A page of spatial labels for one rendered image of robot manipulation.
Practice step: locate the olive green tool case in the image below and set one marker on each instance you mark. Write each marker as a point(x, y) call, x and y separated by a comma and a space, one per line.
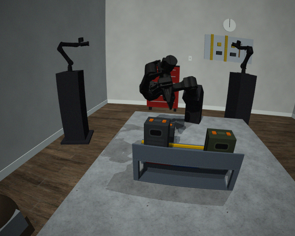
point(219, 140)

